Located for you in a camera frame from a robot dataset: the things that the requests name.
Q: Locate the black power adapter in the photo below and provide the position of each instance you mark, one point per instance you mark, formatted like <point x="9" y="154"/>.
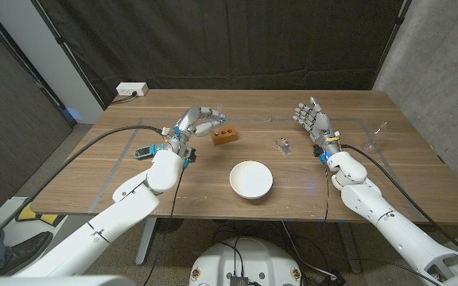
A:
<point x="332" y="280"/>

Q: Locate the small clear crumpled plastic piece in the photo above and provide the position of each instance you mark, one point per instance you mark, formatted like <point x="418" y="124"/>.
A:
<point x="282" y="147"/>

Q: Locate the grey finned device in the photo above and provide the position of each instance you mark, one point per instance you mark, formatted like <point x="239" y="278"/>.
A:
<point x="239" y="281"/>

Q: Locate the white table leg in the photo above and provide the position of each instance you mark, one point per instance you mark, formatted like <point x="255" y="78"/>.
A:
<point x="146" y="242"/>

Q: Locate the white power strip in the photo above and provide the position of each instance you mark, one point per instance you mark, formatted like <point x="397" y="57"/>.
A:
<point x="131" y="88"/>

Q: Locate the brown block with holes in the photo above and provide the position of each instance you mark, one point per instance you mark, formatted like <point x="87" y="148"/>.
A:
<point x="224" y="137"/>

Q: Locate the clear glass flask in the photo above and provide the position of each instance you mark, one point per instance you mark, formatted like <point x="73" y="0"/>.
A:
<point x="374" y="145"/>

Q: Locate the grey table leg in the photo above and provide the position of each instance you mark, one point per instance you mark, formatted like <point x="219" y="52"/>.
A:
<point x="350" y="248"/>

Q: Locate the blue toy flip phone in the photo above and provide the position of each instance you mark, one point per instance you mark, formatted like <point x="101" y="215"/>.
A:
<point x="145" y="151"/>

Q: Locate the white round dish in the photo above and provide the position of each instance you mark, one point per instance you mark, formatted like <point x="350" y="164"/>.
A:
<point x="251" y="178"/>

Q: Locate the yellow and black floor object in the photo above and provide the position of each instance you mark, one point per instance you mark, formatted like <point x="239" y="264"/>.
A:
<point x="42" y="217"/>

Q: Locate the dark grey door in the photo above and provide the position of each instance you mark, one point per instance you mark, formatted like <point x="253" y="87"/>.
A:
<point x="10" y="119"/>

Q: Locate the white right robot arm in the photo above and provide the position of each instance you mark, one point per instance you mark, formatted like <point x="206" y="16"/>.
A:
<point x="376" y="206"/>

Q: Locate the black round floor disk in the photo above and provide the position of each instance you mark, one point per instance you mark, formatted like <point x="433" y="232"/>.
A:
<point x="169" y="225"/>

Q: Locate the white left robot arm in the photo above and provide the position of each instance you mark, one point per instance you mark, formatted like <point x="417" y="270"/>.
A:
<point x="125" y="206"/>

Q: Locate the black backdrop curtain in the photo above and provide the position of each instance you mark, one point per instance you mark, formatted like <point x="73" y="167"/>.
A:
<point x="233" y="43"/>

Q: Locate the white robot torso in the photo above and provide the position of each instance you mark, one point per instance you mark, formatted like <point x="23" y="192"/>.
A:
<point x="253" y="258"/>

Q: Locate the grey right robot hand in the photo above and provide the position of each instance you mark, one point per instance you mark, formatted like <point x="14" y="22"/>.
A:
<point x="320" y="125"/>

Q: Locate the white floor base plate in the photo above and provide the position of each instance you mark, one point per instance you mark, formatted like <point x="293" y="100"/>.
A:
<point x="6" y="210"/>

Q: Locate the clear plastic test tube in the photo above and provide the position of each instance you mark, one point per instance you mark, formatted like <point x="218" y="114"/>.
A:
<point x="219" y="108"/>

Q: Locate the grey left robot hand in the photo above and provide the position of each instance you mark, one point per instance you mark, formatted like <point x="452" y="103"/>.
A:
<point x="189" y="119"/>

